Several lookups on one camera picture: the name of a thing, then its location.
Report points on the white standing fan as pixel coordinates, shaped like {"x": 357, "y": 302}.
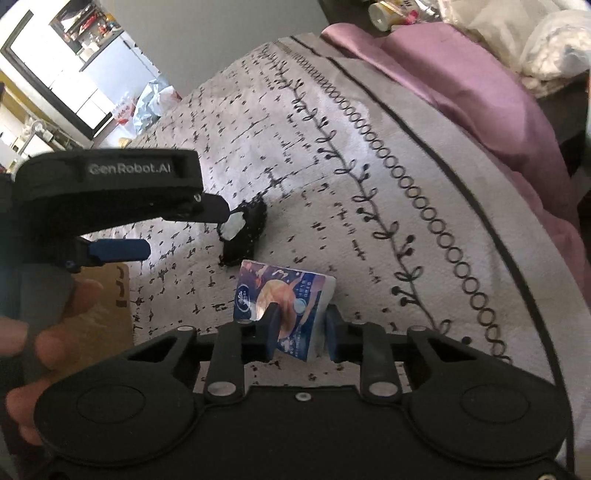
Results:
{"x": 39, "y": 134}

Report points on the white dotted plastic bag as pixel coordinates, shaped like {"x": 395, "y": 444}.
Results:
{"x": 558, "y": 46}

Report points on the white black-dashed printed blanket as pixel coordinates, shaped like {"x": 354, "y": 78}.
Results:
{"x": 369, "y": 207}

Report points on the grey blue plastic bag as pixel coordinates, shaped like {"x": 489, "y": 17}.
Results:
{"x": 147, "y": 101}

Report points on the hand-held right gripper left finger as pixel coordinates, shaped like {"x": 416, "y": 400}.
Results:
{"x": 271, "y": 330}

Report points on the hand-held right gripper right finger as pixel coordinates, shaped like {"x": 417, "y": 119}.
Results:
{"x": 333, "y": 334}

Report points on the black sock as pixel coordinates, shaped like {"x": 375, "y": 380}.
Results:
{"x": 254, "y": 221}

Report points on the white kitchen cabinet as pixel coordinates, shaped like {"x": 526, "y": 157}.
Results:
{"x": 101, "y": 78}

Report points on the clear plastic water bottle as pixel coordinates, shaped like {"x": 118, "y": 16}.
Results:
{"x": 382, "y": 14}

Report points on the blue printed tissue packet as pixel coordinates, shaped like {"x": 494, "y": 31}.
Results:
{"x": 300, "y": 295}

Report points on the brown cardboard box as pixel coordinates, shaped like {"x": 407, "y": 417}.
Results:
{"x": 111, "y": 300}

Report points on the person's left hand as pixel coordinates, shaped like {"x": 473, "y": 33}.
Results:
{"x": 64, "y": 344}

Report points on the white red plastic bag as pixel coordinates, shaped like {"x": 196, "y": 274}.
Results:
{"x": 168, "y": 94}

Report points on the pack of water bottles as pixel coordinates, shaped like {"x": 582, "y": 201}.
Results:
{"x": 123, "y": 110}

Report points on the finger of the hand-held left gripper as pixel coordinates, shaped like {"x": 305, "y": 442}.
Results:
{"x": 117, "y": 249}
{"x": 213, "y": 208}

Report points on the pink bed sheet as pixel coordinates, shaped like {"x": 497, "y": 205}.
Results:
{"x": 438, "y": 78}

